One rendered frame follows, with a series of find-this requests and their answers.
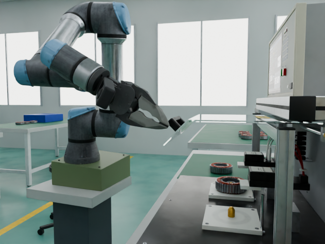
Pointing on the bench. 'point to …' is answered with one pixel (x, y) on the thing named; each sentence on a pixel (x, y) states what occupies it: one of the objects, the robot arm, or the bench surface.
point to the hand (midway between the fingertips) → (162, 124)
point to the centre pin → (231, 212)
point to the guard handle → (176, 122)
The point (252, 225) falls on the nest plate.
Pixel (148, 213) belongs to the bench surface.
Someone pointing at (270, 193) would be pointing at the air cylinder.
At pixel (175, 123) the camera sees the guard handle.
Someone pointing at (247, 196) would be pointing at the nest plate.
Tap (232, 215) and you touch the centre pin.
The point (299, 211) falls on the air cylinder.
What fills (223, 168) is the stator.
